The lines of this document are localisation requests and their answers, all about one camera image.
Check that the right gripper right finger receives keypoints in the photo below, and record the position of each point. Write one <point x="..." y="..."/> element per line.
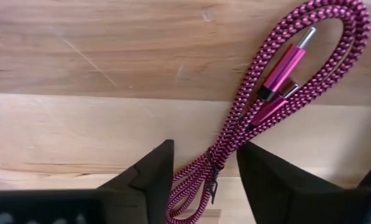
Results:
<point x="281" y="189"/>

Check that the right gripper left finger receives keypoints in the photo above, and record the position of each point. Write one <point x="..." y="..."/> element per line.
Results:
<point x="151" y="186"/>

